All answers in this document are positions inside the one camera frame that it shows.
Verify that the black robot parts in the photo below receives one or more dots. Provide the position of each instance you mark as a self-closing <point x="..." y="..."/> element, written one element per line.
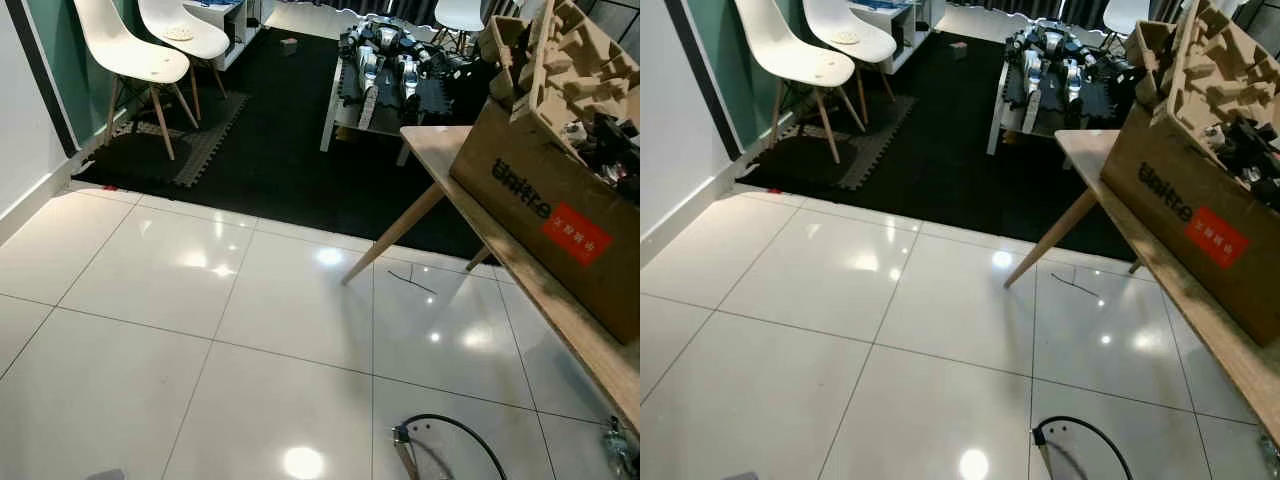
<point x="610" y="155"/>
<point x="1250" y="160"/>

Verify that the light wooden table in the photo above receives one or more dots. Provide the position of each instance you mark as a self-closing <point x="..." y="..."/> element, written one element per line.
<point x="560" y="300"/>
<point x="1200" y="310"/>

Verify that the brown printed cardboard box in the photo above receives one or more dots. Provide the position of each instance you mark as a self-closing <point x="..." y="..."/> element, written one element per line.
<point x="1180" y="200"/>
<point x="540" y="200"/>

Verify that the moulded pulp packing insert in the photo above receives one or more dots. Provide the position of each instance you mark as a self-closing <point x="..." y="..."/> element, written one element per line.
<point x="1225" y="70"/>
<point x="580" y="70"/>

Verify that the small metal fitting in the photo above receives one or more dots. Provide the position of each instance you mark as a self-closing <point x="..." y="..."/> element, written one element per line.
<point x="1272" y="460"/>
<point x="620" y="455"/>

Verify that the white plastic chair wooden legs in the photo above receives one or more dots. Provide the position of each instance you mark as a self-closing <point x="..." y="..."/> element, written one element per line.
<point x="860" y="42"/>
<point x="135" y="60"/>
<point x="1125" y="14"/>
<point x="460" y="12"/>
<point x="190" y="40"/>
<point x="797" y="62"/>

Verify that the grey foam puzzle mat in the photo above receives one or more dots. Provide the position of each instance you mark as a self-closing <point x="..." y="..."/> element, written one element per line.
<point x="205" y="140"/>
<point x="870" y="145"/>

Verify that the round woven coaster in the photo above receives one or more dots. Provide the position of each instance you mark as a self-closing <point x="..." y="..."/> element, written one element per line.
<point x="846" y="38"/>
<point x="179" y="34"/>

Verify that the pile of silver black machinery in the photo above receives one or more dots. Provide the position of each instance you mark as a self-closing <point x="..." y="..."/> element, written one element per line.
<point x="1060" y="80"/>
<point x="400" y="75"/>

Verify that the wide black carpet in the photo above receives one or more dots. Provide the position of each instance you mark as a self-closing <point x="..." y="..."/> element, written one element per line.
<point x="290" y="150"/>
<point x="950" y="150"/>

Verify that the white low shelf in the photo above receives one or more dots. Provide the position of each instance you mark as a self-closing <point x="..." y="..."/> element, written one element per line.
<point x="915" y="30"/>
<point x="230" y="25"/>

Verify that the small brown cardboard box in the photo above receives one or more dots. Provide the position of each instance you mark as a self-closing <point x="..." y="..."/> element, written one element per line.
<point x="289" y="46"/>
<point x="958" y="50"/>

